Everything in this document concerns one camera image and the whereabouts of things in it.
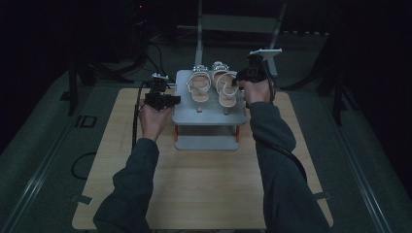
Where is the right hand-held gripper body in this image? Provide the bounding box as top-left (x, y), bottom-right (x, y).
top-left (236, 48), bottom-right (283, 83)

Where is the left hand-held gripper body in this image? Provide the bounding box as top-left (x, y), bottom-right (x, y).
top-left (143, 72), bottom-right (174, 112)

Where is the beige jewelled slingback sandal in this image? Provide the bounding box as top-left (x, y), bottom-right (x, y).
top-left (211, 61), bottom-right (240, 116)
top-left (186, 64), bottom-right (213, 115)

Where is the grey two-tier shoe rack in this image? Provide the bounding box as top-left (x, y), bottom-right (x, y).
top-left (171, 69), bottom-right (248, 151)

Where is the person's right hand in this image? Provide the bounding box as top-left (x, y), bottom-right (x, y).
top-left (237, 78), bottom-right (276, 107)

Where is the person's left hand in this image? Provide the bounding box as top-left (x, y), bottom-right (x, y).
top-left (138, 99), bottom-right (175, 143)

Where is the white metal stand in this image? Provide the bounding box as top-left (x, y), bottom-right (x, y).
top-left (193, 0), bottom-right (288, 79)

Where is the black metal stand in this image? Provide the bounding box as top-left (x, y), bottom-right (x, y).
top-left (281, 57), bottom-right (361, 127)
top-left (66, 59), bottom-right (135, 117)

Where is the grey tape strip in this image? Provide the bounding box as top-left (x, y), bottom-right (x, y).
top-left (313, 191), bottom-right (333, 201)
top-left (77, 194), bottom-right (94, 206)

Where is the black background cable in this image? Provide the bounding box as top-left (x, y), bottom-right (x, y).
top-left (145, 42), bottom-right (176, 85)

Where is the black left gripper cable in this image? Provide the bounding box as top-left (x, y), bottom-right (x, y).
top-left (131, 80), bottom-right (151, 151)

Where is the black looped floor cable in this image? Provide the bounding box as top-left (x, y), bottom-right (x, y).
top-left (70, 151), bottom-right (98, 181)

